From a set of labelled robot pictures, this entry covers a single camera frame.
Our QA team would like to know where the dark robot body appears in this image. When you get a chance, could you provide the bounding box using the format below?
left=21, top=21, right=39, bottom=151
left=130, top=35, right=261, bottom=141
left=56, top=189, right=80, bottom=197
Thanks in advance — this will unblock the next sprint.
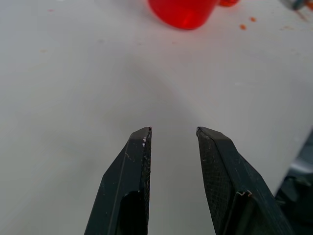
left=274, top=127, right=313, bottom=235

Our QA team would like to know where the red translucent plastic cup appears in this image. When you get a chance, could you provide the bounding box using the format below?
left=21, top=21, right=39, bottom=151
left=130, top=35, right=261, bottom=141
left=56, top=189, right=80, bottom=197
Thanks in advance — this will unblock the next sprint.
left=147, top=0, right=220, bottom=30

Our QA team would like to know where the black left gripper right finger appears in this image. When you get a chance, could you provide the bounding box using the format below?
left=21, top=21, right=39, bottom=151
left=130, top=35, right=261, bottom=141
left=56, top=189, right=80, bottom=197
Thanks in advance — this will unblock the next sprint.
left=196, top=126, right=295, bottom=235

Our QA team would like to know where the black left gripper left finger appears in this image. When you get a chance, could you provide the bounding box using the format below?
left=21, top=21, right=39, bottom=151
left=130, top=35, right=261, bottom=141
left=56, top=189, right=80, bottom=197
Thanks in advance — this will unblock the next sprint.
left=84, top=126, right=153, bottom=235

